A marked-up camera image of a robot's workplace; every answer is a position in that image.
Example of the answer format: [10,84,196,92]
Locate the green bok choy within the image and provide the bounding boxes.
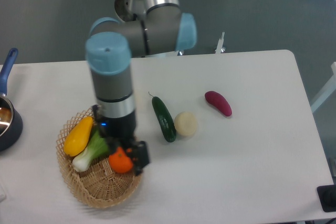
[72,126,110,172]

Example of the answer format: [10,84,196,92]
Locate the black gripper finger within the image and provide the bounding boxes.
[107,137,123,155]
[124,140,150,176]

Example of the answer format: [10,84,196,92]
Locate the purple sweet potato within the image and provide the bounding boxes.
[204,91,233,117]

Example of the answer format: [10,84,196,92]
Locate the dark green cucumber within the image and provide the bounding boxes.
[149,93,176,143]

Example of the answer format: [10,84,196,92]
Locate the black device at edge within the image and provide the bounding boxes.
[317,185,335,212]

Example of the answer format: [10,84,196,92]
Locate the blue saucepan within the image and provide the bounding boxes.
[1,48,23,152]

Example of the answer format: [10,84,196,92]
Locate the yellow mango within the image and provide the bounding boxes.
[64,116,93,157]

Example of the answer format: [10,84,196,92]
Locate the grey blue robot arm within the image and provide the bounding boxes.
[85,0,197,175]

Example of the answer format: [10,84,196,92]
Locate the woven wicker basket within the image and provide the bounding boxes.
[56,108,142,208]

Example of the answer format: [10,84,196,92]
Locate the orange tangerine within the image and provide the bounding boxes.
[108,146,133,174]

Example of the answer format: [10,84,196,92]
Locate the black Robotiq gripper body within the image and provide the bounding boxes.
[92,104,137,145]

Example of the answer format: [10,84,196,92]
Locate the white frame at right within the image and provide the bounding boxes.
[310,62,335,113]

